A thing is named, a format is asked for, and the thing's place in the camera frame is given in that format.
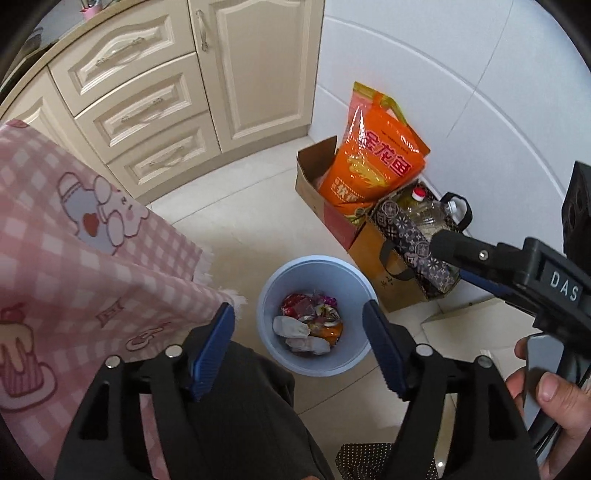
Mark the person's dark trouser leg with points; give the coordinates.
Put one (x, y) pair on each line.
(258, 415)

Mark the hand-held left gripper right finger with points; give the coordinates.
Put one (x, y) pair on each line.
(383, 350)

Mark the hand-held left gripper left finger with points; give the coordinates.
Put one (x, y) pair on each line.
(210, 357)

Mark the clear oil bottle red cap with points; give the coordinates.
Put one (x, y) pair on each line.
(425, 212)

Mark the cream lower cabinets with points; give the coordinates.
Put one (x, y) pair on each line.
(161, 92)

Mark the dark dotted cloth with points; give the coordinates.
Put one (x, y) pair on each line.
(369, 461)

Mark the person's right hand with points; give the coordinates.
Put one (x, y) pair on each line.
(563, 415)

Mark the brown patterned paper bag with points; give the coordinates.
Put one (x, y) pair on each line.
(383, 263)

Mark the open cardboard box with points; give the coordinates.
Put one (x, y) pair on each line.
(314, 184)

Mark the pink checked tablecloth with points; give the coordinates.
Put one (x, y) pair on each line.
(69, 254)

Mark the light blue trash bin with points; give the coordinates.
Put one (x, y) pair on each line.
(277, 286)

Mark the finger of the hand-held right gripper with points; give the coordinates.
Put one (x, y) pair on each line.
(489, 287)
(475, 258)

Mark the orange rice bag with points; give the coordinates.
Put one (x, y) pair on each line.
(374, 161)

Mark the pink utensil holder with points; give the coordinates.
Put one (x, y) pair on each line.
(91, 7)

